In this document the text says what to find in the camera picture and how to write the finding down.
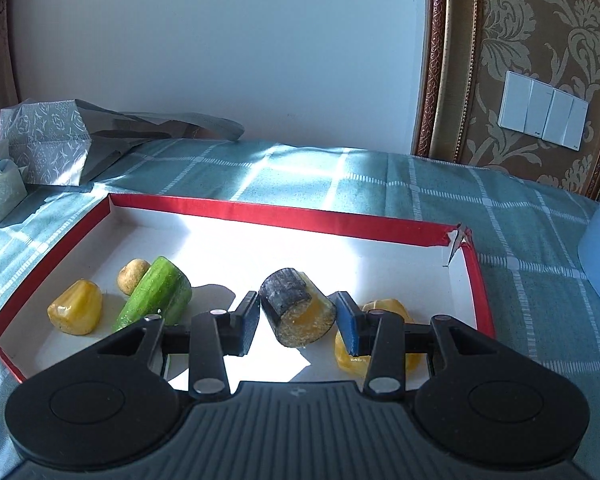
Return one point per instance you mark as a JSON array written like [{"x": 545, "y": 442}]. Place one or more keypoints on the red cardboard box lid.
[{"x": 290, "y": 245}]

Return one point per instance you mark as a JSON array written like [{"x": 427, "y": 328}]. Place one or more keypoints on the white tissue pack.
[{"x": 2, "y": 195}]

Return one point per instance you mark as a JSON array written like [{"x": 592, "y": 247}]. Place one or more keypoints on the grey patterned tote bag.
[{"x": 45, "y": 145}]

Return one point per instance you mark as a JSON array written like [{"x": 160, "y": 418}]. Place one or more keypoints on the green cucumber piece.
[{"x": 155, "y": 290}]

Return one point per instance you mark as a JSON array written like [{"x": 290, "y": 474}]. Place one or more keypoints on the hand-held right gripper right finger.
[{"x": 347, "y": 328}]

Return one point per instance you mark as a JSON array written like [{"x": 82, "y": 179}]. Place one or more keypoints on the teal checked tablecloth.
[{"x": 330, "y": 175}]

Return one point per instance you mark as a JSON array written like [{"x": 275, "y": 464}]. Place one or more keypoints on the white wall switch panel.
[{"x": 542, "y": 110}]

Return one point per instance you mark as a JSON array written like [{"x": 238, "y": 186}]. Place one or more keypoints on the small round potato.
[{"x": 130, "y": 275}]

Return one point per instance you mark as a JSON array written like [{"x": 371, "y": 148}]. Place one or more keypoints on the dark cut vegetable piece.
[{"x": 290, "y": 305}]

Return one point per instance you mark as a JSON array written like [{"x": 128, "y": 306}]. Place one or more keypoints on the yellow bell pepper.
[
  {"x": 75, "y": 307},
  {"x": 350, "y": 365}
]

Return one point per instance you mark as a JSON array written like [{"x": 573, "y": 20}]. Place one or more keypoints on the ornate framed wall panel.
[{"x": 530, "y": 20}]

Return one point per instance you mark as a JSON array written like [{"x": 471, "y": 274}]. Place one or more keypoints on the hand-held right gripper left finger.
[{"x": 250, "y": 323}]

